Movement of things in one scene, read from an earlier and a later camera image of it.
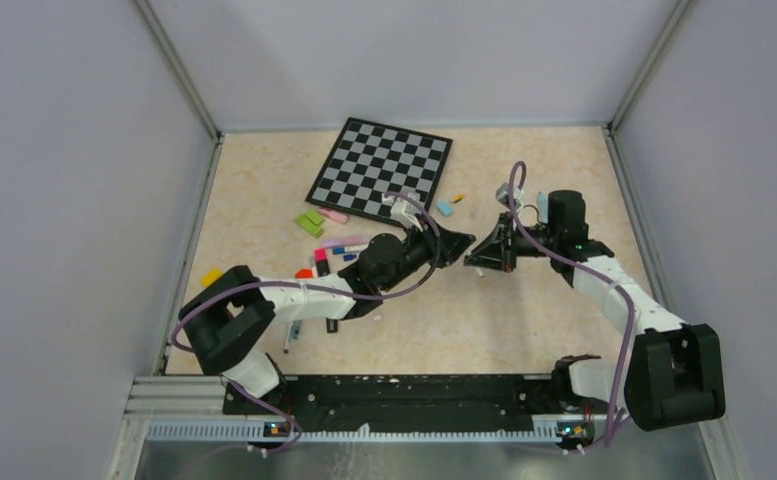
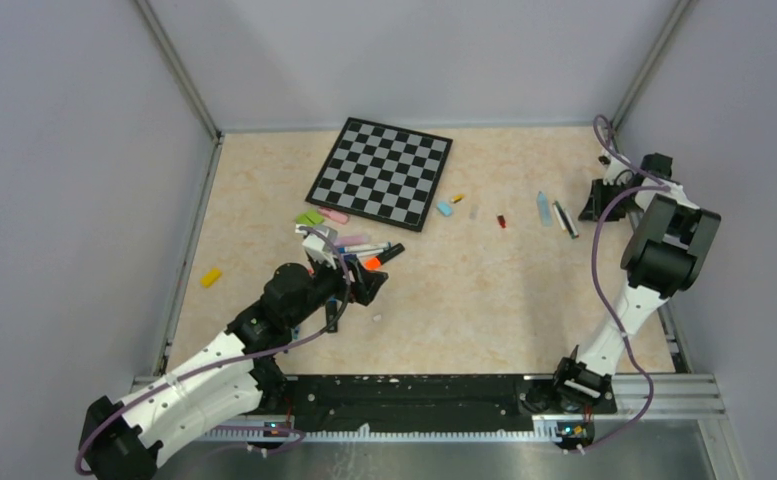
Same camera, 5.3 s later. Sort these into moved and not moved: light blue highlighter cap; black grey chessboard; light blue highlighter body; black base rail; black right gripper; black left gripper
Moved: black right gripper; black left gripper
Not moved: black base rail; light blue highlighter cap; black grey chessboard; light blue highlighter body
